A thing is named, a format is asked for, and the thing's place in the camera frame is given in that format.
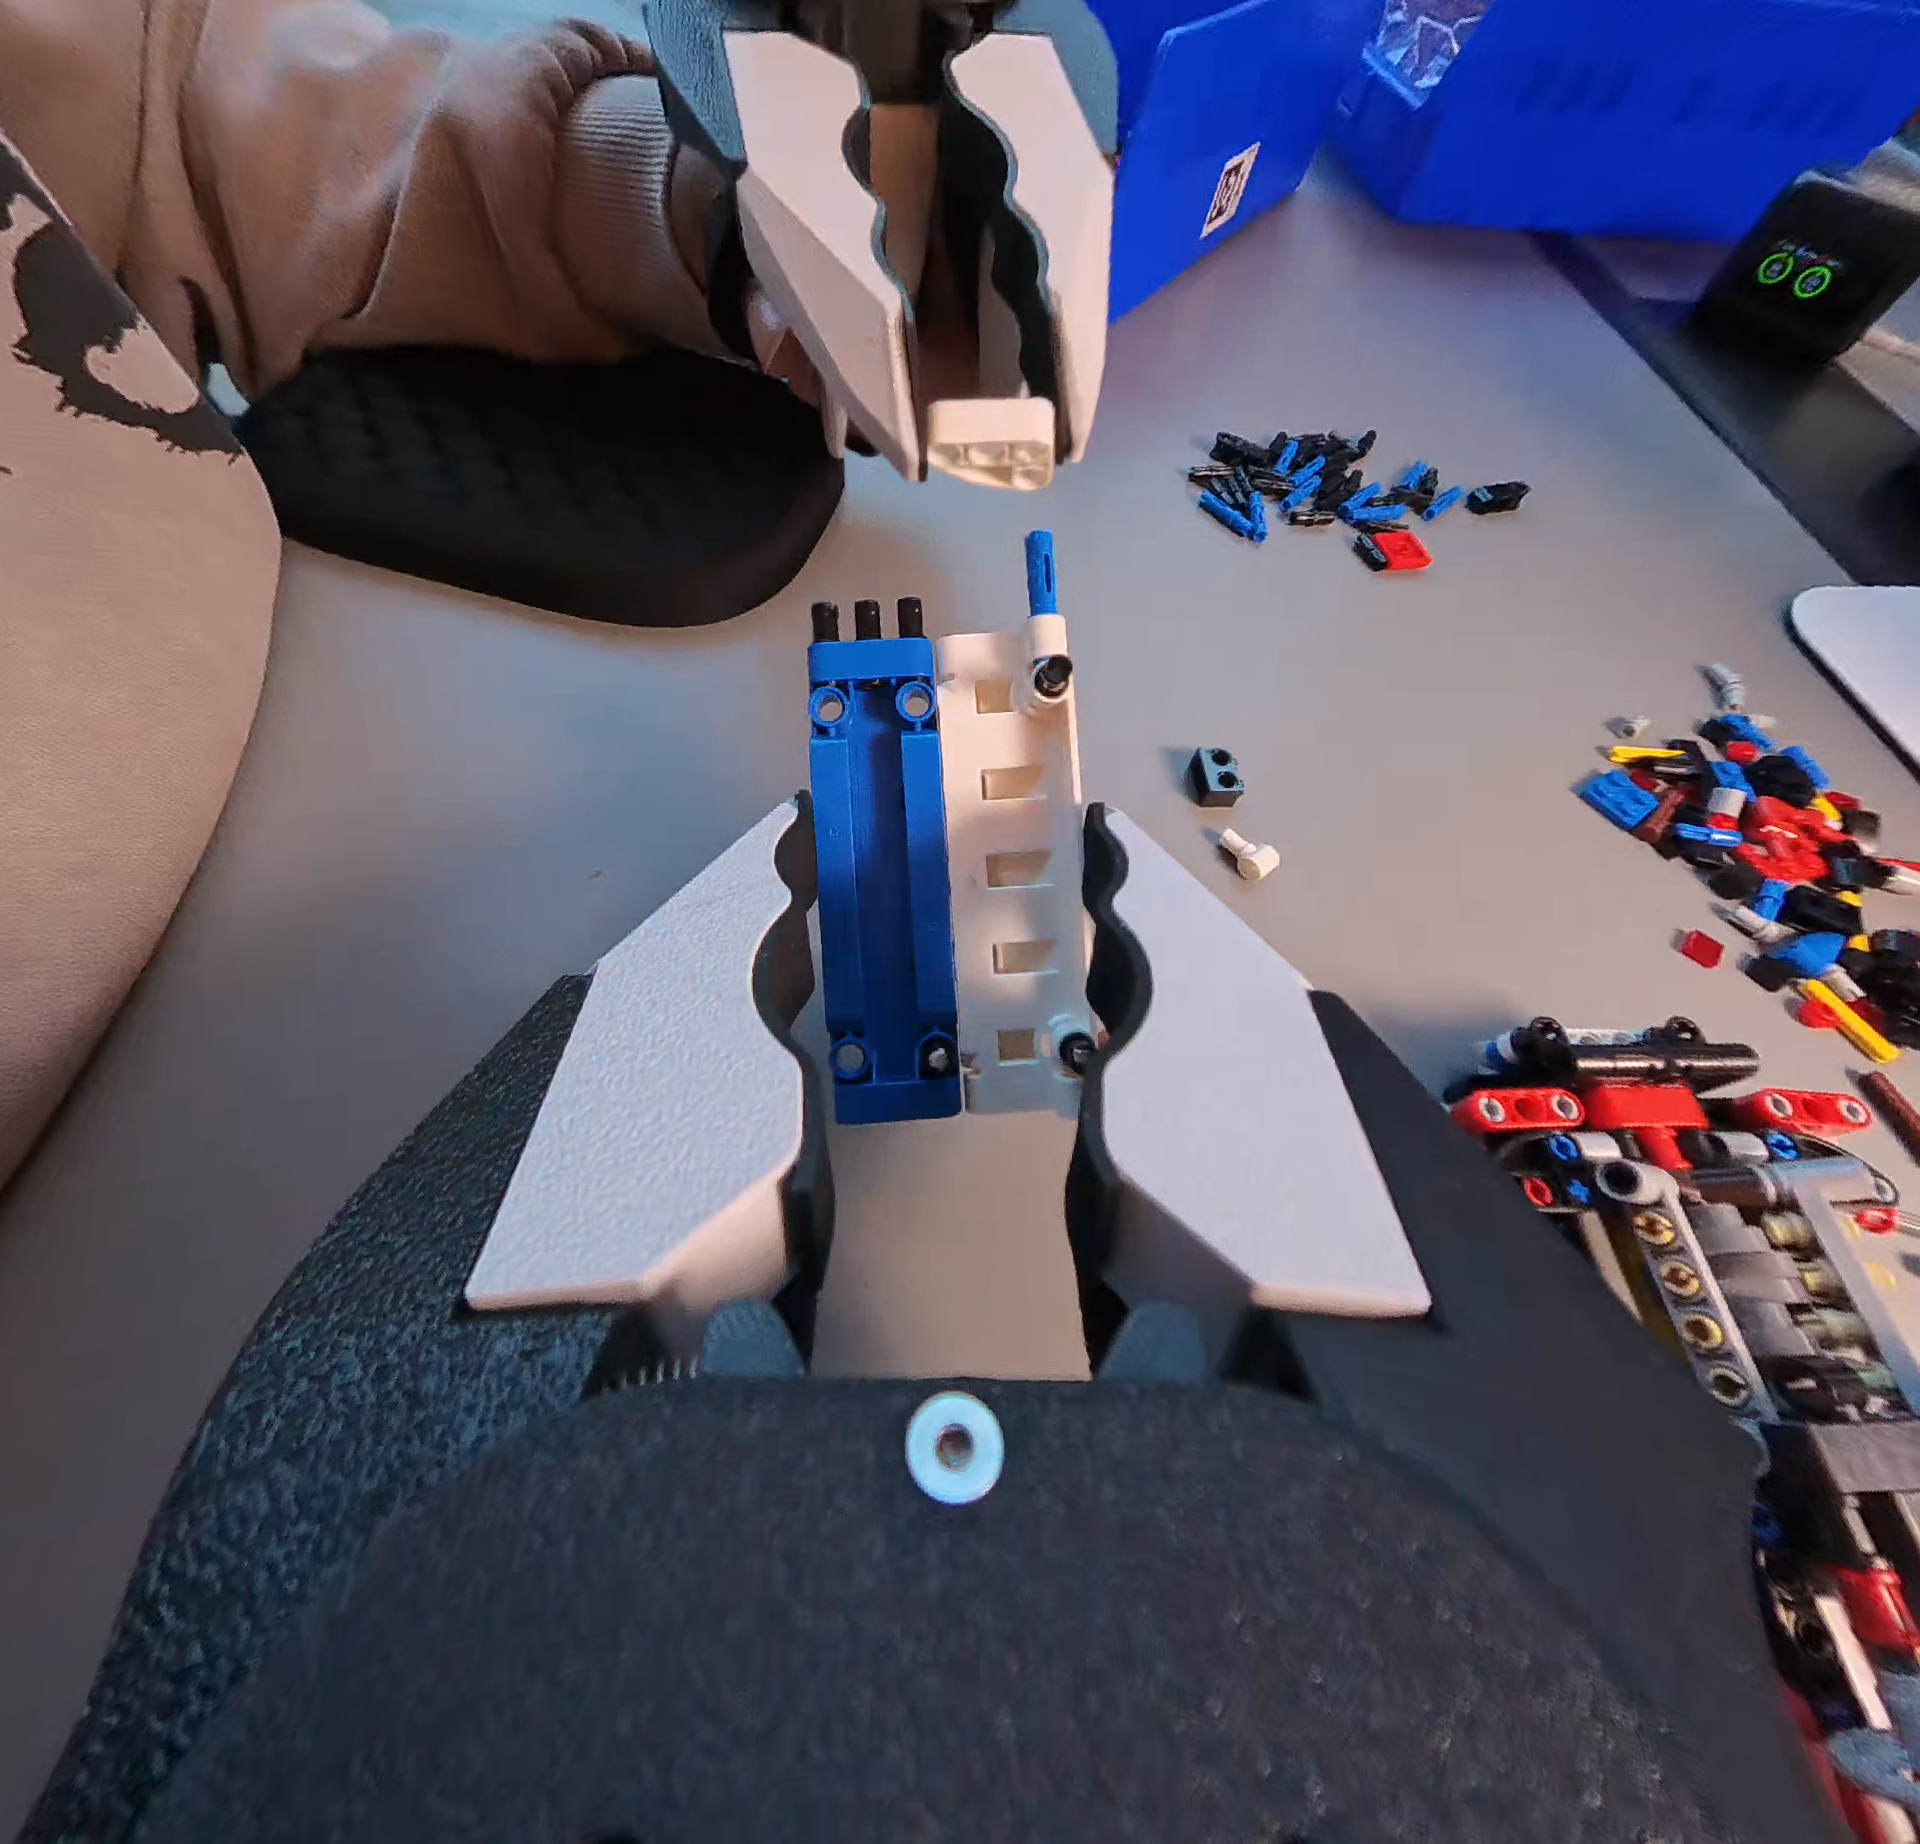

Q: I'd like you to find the lego car chassis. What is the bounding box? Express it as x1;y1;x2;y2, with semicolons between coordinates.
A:
1447;1019;1920;1844

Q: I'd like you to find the person's left forearm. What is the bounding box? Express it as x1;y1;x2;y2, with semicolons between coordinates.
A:
0;0;740;402

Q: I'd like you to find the tagged blue plastic bin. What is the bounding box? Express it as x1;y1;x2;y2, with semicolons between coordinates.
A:
1027;0;1419;323

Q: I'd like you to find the pile of blue black lego pins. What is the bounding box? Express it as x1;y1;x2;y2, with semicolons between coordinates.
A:
1187;426;1463;543

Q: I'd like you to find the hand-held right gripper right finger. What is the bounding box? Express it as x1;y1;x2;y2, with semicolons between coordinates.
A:
1068;800;1435;1369

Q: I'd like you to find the clear plastic bag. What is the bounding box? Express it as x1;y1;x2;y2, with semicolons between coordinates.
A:
1380;0;1487;90

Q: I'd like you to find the black textured armrest pad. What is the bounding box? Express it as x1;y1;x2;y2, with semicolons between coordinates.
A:
237;344;849;631

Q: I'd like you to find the pile of mixed lego pieces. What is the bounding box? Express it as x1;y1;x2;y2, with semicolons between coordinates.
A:
1576;660;1920;1066

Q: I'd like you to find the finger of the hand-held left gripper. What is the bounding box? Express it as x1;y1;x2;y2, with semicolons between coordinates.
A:
722;30;929;484
942;35;1119;467

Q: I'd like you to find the white stand base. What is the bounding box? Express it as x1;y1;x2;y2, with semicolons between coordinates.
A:
1789;584;1920;773

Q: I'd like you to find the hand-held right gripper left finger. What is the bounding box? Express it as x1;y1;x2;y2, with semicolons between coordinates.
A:
465;797;839;1369

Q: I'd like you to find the black device with green lights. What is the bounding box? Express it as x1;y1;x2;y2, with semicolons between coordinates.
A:
1696;172;1920;368

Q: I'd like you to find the small white lego beam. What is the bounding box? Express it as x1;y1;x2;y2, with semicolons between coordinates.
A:
921;397;1060;492

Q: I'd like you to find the black desk strip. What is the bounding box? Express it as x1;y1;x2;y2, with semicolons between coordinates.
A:
1546;232;1920;587

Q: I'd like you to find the blue and white lego assembly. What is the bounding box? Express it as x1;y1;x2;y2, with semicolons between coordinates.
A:
806;529;1107;1126

